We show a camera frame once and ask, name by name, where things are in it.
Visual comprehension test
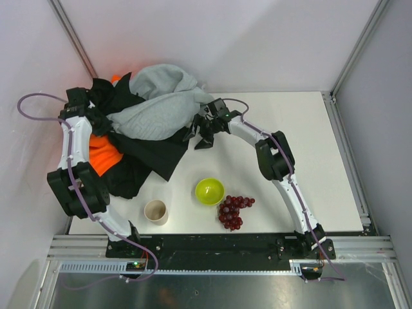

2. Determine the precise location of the grey sweatshirt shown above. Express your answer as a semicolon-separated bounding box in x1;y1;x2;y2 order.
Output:
108;64;214;140

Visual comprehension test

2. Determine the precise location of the orange cloth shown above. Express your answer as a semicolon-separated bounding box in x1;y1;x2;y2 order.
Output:
89;75;123;176

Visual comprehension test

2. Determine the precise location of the large black cloth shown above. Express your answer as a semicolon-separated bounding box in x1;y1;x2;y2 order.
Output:
100;73;189;200

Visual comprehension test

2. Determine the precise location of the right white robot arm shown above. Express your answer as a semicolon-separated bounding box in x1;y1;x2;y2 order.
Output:
184;98;333;260

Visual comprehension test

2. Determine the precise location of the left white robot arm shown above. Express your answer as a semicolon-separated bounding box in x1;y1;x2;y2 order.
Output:
47;88;140;246

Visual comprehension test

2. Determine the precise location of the lime green bowl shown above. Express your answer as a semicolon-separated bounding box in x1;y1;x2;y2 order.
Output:
194;178;225;206

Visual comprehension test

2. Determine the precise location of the red grape bunch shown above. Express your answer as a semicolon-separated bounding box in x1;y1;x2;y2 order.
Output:
217;195;256;232

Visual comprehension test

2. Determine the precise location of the beige cup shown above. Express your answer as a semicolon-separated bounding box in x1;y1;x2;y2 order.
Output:
144;200;169;226

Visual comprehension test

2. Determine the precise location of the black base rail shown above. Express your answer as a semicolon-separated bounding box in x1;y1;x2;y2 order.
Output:
106;232;336;270

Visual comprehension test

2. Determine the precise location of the grey cable duct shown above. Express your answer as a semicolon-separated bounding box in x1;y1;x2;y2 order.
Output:
59;260;321;276

